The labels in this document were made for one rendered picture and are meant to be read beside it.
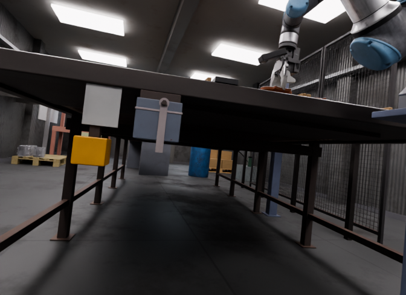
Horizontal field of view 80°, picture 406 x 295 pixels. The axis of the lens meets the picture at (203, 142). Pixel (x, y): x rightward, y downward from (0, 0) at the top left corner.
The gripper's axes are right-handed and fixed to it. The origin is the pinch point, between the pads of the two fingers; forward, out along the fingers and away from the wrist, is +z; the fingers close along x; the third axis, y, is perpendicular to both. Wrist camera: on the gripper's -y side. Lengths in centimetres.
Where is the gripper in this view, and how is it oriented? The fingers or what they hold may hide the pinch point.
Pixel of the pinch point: (275, 90)
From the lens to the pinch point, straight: 109.6
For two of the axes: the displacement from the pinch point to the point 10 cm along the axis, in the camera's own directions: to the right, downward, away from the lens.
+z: -1.7, 9.9, -0.4
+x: -2.0, 0.1, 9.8
